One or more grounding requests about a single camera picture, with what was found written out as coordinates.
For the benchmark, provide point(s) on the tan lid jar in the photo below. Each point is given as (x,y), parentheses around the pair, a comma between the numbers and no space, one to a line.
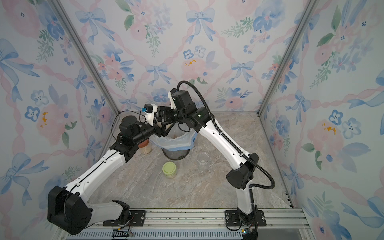
(166,127)

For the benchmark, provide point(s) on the green lid jar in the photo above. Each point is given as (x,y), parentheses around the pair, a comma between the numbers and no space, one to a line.
(169,170)

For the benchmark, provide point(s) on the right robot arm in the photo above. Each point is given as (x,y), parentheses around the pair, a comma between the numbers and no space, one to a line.
(245,204)

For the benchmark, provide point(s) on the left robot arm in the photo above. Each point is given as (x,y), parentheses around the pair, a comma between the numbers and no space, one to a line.
(68,206)

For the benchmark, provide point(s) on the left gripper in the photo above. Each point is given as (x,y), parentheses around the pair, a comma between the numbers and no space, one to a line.
(163,132)

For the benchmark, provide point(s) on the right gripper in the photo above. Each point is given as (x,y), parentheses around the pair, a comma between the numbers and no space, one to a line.
(169,110)

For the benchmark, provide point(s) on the aluminium front rail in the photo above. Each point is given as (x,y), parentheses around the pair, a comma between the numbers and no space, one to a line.
(202,224)

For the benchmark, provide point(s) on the left red lid jar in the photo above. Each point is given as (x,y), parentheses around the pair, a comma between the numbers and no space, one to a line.
(145,147)

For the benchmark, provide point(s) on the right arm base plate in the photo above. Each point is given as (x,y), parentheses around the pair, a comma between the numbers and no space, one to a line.
(234,218)

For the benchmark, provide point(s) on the glass jar with rice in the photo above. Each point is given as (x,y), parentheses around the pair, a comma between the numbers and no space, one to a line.
(203,159)

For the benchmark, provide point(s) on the white trash bag liner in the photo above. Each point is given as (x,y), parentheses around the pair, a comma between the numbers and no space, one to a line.
(180,137)

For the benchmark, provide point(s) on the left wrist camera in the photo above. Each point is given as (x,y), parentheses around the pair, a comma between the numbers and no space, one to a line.
(150,111)

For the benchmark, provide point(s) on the black mesh trash bin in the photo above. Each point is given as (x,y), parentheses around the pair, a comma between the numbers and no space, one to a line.
(175,155)

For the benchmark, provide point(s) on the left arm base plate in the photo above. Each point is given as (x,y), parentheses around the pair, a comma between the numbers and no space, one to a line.
(131,218)

